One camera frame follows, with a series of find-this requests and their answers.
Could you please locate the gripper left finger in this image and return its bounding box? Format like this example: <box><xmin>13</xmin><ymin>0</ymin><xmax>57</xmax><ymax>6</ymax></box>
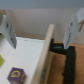
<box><xmin>0</xmin><ymin>11</ymin><xmax>18</xmax><ymax>50</ymax></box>

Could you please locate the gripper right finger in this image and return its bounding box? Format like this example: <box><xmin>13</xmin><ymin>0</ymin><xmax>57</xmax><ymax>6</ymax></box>
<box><xmin>62</xmin><ymin>6</ymin><xmax>84</xmax><ymax>51</ymax></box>

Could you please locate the wooden drawer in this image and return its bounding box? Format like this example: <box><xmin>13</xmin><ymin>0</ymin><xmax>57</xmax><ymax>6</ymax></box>
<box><xmin>0</xmin><ymin>23</ymin><xmax>56</xmax><ymax>84</ymax></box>

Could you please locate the yellow block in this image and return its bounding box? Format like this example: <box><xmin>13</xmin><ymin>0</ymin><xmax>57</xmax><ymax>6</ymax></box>
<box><xmin>0</xmin><ymin>54</ymin><xmax>6</xmax><ymax>68</ymax></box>

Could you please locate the purple block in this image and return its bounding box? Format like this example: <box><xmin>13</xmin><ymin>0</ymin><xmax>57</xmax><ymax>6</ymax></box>
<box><xmin>6</xmin><ymin>66</ymin><xmax>27</xmax><ymax>84</ymax></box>

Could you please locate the black drawer handle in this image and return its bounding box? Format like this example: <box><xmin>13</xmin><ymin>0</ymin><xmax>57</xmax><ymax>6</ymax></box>
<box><xmin>49</xmin><ymin>38</ymin><xmax>77</xmax><ymax>84</ymax></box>

